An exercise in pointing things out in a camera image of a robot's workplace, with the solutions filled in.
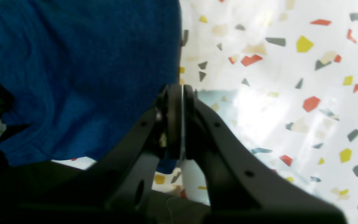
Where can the blue t-shirt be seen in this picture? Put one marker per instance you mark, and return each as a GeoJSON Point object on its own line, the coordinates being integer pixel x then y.
{"type": "Point", "coordinates": [80, 73]}

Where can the terrazzo patterned tablecloth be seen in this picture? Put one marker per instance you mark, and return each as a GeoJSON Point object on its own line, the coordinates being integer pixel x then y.
{"type": "Point", "coordinates": [281, 74]}

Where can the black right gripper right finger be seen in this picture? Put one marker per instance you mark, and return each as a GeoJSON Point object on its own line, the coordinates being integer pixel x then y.
{"type": "Point", "coordinates": [241, 189]}

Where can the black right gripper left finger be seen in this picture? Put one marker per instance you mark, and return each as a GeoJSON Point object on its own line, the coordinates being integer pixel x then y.
{"type": "Point", "coordinates": [117, 187]}

